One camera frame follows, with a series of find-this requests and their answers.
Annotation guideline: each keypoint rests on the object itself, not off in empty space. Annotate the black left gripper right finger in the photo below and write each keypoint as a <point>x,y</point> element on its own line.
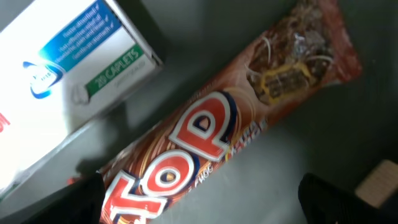
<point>324,203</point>

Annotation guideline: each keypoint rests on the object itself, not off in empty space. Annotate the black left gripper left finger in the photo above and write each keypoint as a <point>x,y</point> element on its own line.
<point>79,203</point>

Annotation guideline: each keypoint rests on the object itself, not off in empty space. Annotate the orange Top chocolate bar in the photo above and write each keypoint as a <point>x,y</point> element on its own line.
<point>305,51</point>

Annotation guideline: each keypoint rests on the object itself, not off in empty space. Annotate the grey plastic basket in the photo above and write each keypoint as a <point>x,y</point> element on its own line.
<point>340,133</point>

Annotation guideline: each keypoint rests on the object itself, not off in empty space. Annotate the white medicine box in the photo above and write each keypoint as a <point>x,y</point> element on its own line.
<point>63,64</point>

